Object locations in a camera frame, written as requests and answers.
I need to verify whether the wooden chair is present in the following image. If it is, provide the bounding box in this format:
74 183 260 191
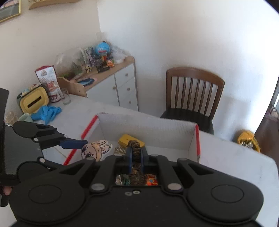
160 67 225 134

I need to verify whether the patterned rug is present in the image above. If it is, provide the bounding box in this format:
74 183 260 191
265 106 279 120

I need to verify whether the white sideboard cabinet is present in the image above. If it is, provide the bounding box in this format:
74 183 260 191
57 56 139 112

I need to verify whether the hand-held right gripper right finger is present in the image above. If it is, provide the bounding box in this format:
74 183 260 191
141 146 216 193

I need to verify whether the wooden desk organizer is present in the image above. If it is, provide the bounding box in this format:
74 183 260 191
57 75 88 97

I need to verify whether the blue cloth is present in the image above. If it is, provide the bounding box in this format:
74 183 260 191
31 105 62 125

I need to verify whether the wooden wall shelf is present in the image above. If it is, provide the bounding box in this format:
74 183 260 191
28 0 83 9

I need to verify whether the clear packet with metal item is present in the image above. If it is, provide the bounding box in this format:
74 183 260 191
115 175 129 186

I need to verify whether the drinking glass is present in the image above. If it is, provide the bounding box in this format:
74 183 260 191
61 88 71 105

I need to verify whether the yellow bag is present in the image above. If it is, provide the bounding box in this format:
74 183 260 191
237 129 261 152

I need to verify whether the pale green mug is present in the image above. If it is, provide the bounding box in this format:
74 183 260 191
17 113 34 123

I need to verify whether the striped rabbit plush toy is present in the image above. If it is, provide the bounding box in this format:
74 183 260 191
81 140 112 162

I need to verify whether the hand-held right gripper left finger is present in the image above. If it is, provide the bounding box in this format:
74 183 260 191
58 146 133 193

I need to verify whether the yellow and green tissue box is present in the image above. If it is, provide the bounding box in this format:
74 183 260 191
16 84 49 114

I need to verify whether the red white carton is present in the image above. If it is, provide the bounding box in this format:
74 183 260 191
35 65 62 103

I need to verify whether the blue dish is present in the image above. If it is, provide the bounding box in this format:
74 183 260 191
77 77 96 86

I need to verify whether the large framed picture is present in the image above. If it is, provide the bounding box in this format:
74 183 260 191
0 0 22 23

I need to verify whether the brown snack packet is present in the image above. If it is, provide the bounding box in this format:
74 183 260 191
114 146 127 156

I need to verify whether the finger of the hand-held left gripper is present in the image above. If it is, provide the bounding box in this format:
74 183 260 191
16 158 65 181
13 121 89 151

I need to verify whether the red cardboard box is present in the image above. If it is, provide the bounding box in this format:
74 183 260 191
63 112 201 188

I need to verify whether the brown braided rope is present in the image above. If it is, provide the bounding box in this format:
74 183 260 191
126 140 149 187

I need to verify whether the colourful round packet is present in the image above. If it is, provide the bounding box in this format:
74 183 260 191
146 173 158 186

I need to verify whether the blue globe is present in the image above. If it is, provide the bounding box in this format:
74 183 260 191
94 41 110 57

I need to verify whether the clear glass terrarium jar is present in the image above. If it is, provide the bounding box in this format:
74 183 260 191
54 48 84 80

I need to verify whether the small yellow box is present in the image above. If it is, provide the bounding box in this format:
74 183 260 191
118 134 145 149

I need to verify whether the printed card pack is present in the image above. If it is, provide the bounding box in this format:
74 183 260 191
81 46 95 67

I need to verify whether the white plastic bag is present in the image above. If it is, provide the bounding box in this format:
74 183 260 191
109 45 129 64

